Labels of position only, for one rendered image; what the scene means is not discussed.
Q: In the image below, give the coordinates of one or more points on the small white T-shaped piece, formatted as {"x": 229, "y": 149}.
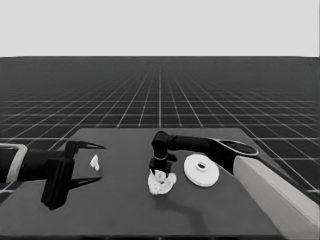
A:
{"x": 95, "y": 162}

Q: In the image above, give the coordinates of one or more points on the white round carrier with pins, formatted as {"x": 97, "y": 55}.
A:
{"x": 166, "y": 186}

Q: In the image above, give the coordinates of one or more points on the small white toothed gear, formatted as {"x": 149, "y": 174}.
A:
{"x": 152, "y": 181}
{"x": 172, "y": 179}
{"x": 158, "y": 191}

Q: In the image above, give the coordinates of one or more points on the large thick white disc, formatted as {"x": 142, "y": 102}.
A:
{"x": 208, "y": 173}

